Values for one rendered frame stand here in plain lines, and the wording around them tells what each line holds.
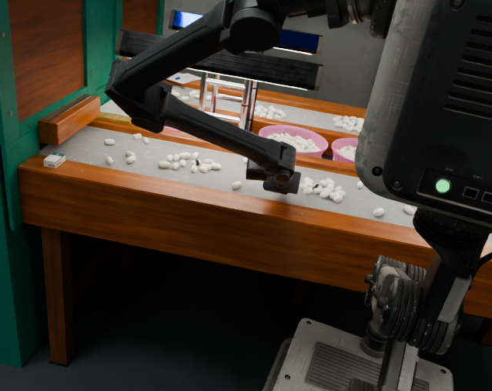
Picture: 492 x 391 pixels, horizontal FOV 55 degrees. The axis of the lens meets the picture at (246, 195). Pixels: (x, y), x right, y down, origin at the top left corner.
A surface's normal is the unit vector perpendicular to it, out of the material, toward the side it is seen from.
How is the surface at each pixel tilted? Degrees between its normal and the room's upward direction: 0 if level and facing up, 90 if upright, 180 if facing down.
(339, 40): 90
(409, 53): 90
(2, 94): 90
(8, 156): 90
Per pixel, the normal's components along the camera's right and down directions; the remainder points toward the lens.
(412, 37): -0.34, 0.40
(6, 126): 0.98, 0.19
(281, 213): 0.14, -0.87
